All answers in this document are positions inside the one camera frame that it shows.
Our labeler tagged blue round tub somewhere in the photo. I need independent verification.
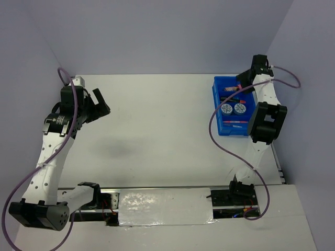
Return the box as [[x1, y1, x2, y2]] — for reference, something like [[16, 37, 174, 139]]
[[220, 104, 233, 116], [233, 103, 247, 116]]

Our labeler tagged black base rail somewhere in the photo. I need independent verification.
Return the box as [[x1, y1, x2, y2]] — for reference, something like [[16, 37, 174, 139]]
[[75, 187, 260, 227]]

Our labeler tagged silver foil plate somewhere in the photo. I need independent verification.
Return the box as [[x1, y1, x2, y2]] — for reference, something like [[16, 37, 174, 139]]
[[118, 188, 215, 226]]

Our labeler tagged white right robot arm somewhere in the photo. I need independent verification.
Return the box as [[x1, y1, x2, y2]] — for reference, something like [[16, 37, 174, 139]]
[[227, 54, 287, 204]]

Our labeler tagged orange black highlighter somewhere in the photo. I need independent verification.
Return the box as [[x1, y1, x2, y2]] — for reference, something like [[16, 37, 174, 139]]
[[226, 98, 246, 104]]

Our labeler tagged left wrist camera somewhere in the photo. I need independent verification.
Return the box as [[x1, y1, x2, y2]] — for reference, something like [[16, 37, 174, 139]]
[[72, 76, 85, 88]]

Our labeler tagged blue black highlighter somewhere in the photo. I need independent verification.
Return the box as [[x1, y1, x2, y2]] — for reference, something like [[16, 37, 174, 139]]
[[220, 97, 230, 102]]

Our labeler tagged pink tube of pins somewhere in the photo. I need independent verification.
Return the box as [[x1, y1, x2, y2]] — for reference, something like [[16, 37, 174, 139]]
[[223, 84, 242, 92]]

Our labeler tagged blue compartment tray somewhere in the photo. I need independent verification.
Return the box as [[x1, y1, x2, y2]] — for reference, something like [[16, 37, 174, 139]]
[[212, 76, 256, 136]]

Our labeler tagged purple cable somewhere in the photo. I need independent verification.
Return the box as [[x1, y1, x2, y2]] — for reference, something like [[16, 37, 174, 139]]
[[2, 67, 79, 251], [208, 65, 302, 222]]

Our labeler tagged thin orange pen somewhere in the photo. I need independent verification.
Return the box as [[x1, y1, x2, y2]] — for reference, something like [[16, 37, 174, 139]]
[[223, 120, 248, 124]]

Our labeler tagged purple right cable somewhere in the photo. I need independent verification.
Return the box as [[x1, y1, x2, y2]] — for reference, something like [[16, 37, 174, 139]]
[[208, 65, 302, 222]]

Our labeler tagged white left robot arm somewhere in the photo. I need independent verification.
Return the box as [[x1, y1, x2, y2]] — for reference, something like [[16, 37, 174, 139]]
[[8, 86, 110, 231]]

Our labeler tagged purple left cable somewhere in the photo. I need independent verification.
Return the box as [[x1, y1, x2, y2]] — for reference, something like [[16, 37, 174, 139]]
[[2, 67, 79, 251]]

